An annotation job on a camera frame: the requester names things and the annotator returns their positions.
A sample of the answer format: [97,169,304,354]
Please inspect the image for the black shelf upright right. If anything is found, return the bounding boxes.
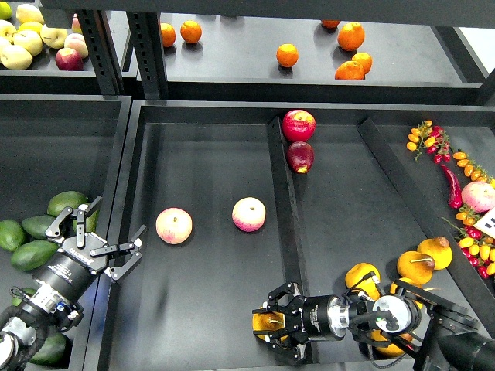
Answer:
[126,12,169,100]

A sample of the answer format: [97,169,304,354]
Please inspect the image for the pink apple right edge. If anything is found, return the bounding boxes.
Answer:
[461,181,494,213]

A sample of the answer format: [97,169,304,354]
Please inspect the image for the pale fruit left edge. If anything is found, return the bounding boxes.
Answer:
[0,19,17,44]

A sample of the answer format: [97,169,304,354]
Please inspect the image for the black left tray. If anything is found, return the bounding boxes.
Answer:
[0,94,133,371]

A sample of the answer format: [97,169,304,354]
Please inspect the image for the green avocado pile middle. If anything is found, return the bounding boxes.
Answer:
[21,215,55,240]

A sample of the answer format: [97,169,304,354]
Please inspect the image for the yellow lemon on shelf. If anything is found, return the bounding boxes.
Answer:
[18,21,43,35]

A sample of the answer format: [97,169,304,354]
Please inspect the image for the green avocado pile lower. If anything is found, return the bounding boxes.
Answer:
[11,240,58,271]

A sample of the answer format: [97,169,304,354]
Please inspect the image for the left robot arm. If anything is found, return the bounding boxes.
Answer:
[1,197,146,370]

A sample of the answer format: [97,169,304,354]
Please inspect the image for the dark red apple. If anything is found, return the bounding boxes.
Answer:
[286,141,315,174]

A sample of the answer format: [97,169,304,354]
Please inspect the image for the yellow pear with brown tip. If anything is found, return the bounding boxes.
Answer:
[417,237,453,271]

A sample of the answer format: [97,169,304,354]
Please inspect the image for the yellow pear under gripper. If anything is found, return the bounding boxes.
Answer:
[397,250,435,284]

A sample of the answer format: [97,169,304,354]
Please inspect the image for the pale pear front left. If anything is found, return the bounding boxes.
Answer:
[1,45,32,70]

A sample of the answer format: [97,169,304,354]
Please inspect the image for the pink apple left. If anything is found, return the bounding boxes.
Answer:
[155,207,193,245]

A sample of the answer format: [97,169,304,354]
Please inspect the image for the white label card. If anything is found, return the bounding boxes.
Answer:
[474,209,495,238]

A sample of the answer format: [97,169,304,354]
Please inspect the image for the black middle tray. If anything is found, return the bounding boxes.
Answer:
[84,101,494,370]

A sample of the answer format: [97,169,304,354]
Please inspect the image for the black shelf upright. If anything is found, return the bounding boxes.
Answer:
[75,9,125,96]
[126,12,169,100]

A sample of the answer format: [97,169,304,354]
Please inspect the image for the red chili pepper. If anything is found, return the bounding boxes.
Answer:
[440,164,463,209]

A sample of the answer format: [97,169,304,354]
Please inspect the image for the red apple on shelf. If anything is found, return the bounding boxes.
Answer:
[55,48,84,71]

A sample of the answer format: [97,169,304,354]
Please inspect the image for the yellow apple on shelf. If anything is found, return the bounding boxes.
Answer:
[40,25,68,49]

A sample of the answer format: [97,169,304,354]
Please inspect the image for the cherry tomato bunch lower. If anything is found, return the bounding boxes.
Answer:
[442,205,494,280]

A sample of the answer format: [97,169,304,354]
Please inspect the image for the pale apple on shelf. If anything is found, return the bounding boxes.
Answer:
[13,29,43,56]

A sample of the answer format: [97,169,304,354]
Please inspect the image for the green avocado pile right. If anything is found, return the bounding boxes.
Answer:
[72,210,100,233]

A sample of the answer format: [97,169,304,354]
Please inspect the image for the yellow pear behind right arm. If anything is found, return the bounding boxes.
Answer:
[389,277,425,310]

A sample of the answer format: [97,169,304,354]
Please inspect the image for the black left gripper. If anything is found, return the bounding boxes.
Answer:
[32,196,147,301]

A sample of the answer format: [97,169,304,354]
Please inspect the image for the black shelf upright left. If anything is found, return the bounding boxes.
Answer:
[75,9,125,96]

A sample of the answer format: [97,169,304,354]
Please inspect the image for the bright red apple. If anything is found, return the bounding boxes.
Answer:
[282,110,316,142]

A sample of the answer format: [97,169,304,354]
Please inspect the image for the pink apple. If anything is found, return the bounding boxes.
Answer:
[232,197,266,233]
[155,207,193,245]

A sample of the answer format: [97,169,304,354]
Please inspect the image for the pale peach on shelf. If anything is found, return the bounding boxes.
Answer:
[64,33,89,59]

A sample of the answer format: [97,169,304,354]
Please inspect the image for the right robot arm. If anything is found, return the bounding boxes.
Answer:
[252,280,494,370]

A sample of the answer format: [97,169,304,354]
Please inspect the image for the orange on shelf far left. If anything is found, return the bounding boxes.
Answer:
[160,22,176,48]

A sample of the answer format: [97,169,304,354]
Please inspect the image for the pink apple centre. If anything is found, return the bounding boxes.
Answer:
[232,197,266,233]

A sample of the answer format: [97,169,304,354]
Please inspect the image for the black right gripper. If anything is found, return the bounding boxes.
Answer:
[252,281,348,362]

